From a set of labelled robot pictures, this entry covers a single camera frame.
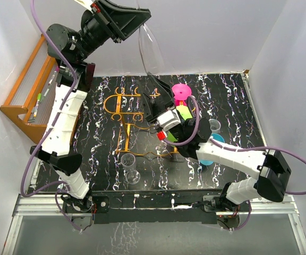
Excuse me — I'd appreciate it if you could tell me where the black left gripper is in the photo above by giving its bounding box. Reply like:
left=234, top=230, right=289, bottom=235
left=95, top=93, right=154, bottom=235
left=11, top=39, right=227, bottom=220
left=75, top=0, right=149, bottom=61

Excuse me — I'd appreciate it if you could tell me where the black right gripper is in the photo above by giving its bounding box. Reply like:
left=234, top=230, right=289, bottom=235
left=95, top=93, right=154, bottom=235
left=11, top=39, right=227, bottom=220
left=137, top=73, right=186, bottom=141

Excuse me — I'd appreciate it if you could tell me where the pink wine glass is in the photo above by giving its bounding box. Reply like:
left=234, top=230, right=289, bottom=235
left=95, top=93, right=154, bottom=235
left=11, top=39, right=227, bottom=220
left=172, top=83, right=192, bottom=106

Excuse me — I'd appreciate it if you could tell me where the green wine glass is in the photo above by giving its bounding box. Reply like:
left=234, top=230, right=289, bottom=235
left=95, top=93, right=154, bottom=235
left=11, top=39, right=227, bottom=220
left=166, top=105, right=193, bottom=143

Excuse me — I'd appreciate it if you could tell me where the clear wine glass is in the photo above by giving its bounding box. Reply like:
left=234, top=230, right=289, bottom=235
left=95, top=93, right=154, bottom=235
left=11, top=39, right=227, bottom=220
left=121, top=153, right=141, bottom=185
left=138, top=22, right=165, bottom=75

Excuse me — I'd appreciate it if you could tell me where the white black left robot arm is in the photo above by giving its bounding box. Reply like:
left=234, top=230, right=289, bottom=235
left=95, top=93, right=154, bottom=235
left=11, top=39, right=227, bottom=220
left=30, top=1, right=151, bottom=212

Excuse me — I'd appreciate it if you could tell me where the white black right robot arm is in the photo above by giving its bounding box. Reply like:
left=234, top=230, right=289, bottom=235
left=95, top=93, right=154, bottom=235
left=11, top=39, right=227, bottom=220
left=136, top=73, right=291, bottom=211

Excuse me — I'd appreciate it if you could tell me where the blue wine glass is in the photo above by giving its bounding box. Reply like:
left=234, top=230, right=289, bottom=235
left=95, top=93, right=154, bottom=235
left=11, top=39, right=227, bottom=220
left=199, top=133, right=225, bottom=166

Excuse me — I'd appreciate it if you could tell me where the orange wooden shelf rack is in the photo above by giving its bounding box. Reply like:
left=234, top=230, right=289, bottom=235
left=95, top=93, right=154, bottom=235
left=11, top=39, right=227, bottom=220
left=0, top=36, right=56, bottom=144

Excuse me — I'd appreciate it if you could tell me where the pink capped marker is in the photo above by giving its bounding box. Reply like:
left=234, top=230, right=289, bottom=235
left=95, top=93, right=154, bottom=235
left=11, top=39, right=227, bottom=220
left=48, top=67, right=60, bottom=86

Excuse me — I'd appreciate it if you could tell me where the green capped marker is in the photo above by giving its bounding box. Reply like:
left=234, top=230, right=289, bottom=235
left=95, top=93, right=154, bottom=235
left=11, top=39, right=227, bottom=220
left=33, top=93, right=42, bottom=118

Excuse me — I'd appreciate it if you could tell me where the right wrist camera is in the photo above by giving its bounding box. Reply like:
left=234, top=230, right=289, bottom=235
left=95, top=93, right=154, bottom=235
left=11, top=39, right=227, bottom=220
left=157, top=108, right=181, bottom=140

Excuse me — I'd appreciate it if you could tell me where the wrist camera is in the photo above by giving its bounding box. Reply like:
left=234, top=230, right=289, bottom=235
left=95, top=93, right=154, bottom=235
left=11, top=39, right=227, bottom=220
left=157, top=108, right=181, bottom=140
left=74, top=0, right=94, bottom=12

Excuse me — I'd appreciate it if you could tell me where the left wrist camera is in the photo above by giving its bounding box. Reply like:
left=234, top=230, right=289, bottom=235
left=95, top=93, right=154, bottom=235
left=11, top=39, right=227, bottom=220
left=74, top=0, right=94, bottom=12

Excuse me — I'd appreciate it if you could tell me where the gold wire wine glass rack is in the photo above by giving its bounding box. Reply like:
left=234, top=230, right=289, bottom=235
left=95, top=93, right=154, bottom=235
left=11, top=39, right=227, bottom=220
left=103, top=87, right=179, bottom=157

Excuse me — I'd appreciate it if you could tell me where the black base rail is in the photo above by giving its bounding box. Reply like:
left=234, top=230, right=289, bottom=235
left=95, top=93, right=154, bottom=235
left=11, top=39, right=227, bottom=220
left=62, top=189, right=252, bottom=225

